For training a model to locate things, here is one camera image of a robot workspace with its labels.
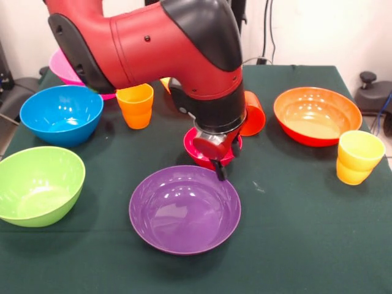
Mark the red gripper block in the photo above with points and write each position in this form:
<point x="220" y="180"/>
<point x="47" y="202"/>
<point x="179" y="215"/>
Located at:
<point x="211" y="148"/>

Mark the small crimson bowl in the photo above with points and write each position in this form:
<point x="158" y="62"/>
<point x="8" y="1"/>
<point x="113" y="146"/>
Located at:
<point x="193" y="153"/>

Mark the red-orange cup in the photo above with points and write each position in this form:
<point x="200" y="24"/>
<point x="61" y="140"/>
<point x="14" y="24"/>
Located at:
<point x="254" y="119"/>

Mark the purple bowl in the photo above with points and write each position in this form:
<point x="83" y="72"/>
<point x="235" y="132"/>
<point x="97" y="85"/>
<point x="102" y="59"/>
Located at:
<point x="183" y="211"/>

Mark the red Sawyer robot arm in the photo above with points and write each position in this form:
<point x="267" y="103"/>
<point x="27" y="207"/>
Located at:
<point x="159" y="46"/>

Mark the dark green tablecloth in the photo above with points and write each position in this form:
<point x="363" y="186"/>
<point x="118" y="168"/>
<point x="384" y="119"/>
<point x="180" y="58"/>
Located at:
<point x="275" y="229"/>

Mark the large yellow-orange bowl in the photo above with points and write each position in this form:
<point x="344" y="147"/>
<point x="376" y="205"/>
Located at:
<point x="166" y="84"/>

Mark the shallow red-orange bowl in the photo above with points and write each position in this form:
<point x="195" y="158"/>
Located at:
<point x="318" y="116"/>

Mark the orange cup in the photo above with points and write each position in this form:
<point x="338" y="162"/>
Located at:
<point x="134" y="107"/>

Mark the yellow cup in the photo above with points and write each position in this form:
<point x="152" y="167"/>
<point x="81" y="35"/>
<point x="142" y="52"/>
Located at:
<point x="358" y="159"/>

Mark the blue bowl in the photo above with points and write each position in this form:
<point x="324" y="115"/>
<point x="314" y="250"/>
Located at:
<point x="61" y="116"/>

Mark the large pink bowl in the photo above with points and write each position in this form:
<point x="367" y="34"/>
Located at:
<point x="64" y="70"/>

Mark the green bowl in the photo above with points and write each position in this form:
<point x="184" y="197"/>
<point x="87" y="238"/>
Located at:
<point x="39" y="186"/>

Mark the black device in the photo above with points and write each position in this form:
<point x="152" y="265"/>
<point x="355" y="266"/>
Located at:
<point x="4" y="70"/>

